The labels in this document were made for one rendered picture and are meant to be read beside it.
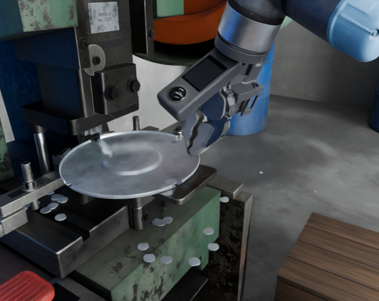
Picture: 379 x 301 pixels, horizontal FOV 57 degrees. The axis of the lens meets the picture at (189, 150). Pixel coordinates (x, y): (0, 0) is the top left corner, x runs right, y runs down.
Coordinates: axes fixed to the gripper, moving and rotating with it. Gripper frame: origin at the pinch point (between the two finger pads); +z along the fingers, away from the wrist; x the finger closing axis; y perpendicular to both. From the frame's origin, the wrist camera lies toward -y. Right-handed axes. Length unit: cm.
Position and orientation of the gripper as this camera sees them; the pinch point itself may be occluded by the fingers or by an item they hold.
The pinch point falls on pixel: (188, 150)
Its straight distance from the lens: 59.0
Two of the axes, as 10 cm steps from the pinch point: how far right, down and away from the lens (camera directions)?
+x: -6.4, -6.5, 4.2
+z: -2.8, 7.0, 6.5
